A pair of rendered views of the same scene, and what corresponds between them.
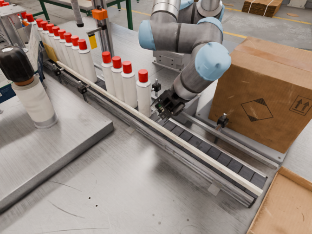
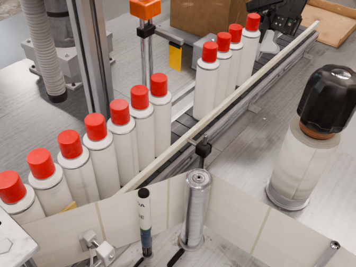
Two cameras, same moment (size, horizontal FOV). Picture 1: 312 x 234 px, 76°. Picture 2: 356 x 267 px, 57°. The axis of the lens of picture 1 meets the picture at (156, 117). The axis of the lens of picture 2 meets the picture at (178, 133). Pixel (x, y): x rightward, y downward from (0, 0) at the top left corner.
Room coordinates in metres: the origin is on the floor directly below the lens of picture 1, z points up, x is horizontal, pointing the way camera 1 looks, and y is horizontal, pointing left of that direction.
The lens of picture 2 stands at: (0.81, 0.83, 1.45)
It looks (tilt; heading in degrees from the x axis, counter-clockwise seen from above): 45 degrees down; 266
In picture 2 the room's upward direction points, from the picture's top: 3 degrees clockwise
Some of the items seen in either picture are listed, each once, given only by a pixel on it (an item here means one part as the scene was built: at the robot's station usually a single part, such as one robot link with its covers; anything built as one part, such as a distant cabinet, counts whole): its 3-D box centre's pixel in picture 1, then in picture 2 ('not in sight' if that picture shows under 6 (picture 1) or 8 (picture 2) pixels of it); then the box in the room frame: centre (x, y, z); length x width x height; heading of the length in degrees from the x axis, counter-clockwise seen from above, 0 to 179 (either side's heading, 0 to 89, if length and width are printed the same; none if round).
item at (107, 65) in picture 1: (110, 76); (206, 83); (0.71, 0.19, 0.98); 0.05 x 0.05 x 0.20
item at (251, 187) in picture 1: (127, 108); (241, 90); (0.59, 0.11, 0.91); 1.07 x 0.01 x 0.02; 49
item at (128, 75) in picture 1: (129, 86); (229, 63); (0.64, 0.10, 0.98); 0.05 x 0.05 x 0.20
